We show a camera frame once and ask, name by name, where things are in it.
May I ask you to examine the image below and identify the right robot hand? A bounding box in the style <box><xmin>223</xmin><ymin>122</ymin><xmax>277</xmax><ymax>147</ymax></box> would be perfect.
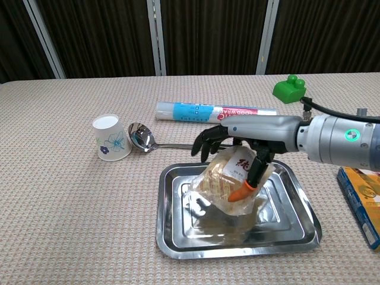
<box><xmin>191</xmin><ymin>115</ymin><xmax>311</xmax><ymax>204</ymax></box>

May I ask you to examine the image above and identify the clear bag of snacks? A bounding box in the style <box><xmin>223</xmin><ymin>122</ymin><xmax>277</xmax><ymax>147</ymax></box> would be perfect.
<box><xmin>188</xmin><ymin>145</ymin><xmax>276</xmax><ymax>216</ymax></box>

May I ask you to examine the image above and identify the stainless steel tray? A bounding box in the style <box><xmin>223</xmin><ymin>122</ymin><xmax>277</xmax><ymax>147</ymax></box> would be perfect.
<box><xmin>155</xmin><ymin>160</ymin><xmax>323</xmax><ymax>260</ymax></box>

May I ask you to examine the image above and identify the green toy block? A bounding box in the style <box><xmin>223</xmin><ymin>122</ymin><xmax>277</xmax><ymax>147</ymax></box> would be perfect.
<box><xmin>273</xmin><ymin>74</ymin><xmax>308</xmax><ymax>105</ymax></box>

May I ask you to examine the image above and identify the plastic food wrap roll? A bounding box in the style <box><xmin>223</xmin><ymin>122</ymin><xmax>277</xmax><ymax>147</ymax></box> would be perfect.
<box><xmin>155</xmin><ymin>101</ymin><xmax>278</xmax><ymax>125</ymax></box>

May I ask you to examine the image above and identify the stainless steel ladle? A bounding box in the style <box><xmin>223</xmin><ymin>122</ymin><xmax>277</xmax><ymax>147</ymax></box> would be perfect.
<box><xmin>127</xmin><ymin>122</ymin><xmax>235</xmax><ymax>153</ymax></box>

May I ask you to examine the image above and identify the orange and blue carton box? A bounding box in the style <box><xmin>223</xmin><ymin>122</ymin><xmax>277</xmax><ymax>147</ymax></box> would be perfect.
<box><xmin>336</xmin><ymin>166</ymin><xmax>380</xmax><ymax>253</ymax></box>

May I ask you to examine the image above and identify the white floral paper cup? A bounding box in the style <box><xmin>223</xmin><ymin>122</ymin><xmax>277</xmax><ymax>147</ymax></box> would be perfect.
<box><xmin>91</xmin><ymin>114</ymin><xmax>132</xmax><ymax>162</ymax></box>

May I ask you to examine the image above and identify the beige woven tablecloth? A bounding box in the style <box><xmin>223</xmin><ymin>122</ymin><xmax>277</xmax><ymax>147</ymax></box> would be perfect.
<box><xmin>0</xmin><ymin>71</ymin><xmax>380</xmax><ymax>285</ymax></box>

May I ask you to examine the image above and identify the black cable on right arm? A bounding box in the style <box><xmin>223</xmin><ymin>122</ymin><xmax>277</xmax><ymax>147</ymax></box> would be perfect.
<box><xmin>299</xmin><ymin>96</ymin><xmax>380</xmax><ymax>125</ymax></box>

